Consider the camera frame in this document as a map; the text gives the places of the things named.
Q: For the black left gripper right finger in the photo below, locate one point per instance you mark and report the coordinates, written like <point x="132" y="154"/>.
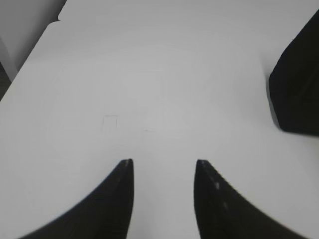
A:
<point x="222" y="213"/>

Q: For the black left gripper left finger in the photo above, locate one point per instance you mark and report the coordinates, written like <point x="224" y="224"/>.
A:
<point x="104" y="214"/>

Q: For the black canvas tote bag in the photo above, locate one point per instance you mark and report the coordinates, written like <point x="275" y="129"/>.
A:
<point x="294" y="82"/>

